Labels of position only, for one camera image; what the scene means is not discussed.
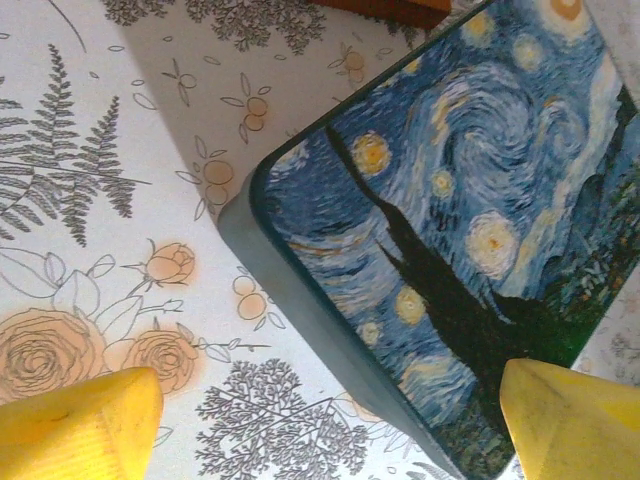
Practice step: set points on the starry night print box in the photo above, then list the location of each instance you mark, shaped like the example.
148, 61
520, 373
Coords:
450, 200

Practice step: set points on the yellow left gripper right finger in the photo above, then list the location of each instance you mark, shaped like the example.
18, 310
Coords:
575, 430

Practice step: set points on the floral print table cover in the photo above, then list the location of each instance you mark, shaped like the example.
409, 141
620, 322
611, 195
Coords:
100, 150

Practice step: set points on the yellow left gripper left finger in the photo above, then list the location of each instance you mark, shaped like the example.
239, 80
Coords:
75, 430

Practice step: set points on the gold glass rack orange base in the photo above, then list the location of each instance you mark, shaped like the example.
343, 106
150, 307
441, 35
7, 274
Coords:
390, 12

